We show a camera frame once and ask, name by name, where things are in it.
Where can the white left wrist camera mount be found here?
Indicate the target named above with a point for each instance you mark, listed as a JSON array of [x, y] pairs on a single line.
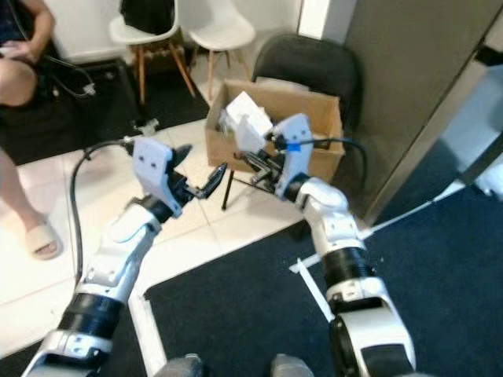
[[153, 161]]

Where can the small silver object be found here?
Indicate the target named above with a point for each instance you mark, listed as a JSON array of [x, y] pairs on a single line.
[[148, 126]]

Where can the white chair wooden legs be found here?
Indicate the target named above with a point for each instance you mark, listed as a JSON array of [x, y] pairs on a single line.
[[134, 38], [220, 31]]

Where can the grey robot foot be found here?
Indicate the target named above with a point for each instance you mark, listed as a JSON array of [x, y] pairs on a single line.
[[289, 367], [181, 367]]

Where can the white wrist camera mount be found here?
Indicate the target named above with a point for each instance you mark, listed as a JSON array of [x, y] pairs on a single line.
[[297, 133], [153, 161]]

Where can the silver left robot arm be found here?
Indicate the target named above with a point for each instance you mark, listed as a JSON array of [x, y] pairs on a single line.
[[126, 243]]

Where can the grey robot left foot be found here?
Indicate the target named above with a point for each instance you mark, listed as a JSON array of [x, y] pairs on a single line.
[[181, 367]]

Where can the white carton trash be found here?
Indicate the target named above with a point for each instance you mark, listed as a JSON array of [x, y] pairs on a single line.
[[244, 118]]

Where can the black padded chair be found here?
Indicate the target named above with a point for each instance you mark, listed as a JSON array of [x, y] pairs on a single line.
[[306, 63]]

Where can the small white adapter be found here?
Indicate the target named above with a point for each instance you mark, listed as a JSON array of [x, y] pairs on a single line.
[[88, 90]]

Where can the white bulky object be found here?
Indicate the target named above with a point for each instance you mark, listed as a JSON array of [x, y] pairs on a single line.
[[489, 179]]

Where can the black backpack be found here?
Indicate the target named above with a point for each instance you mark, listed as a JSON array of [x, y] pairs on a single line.
[[148, 14]]

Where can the beige slipper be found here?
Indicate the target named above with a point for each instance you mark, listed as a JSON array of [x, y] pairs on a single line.
[[45, 243]]

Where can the grey robot right foot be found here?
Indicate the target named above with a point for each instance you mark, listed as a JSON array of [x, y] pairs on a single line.
[[289, 367]]

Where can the seated person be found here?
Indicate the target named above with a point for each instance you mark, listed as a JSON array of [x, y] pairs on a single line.
[[16, 78]]

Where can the black rug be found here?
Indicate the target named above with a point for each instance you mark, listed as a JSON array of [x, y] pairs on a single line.
[[118, 110]]

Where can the brown cardboard box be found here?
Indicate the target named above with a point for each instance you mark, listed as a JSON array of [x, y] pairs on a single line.
[[326, 153]]

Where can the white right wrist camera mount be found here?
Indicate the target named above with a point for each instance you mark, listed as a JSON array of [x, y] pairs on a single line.
[[297, 133]]

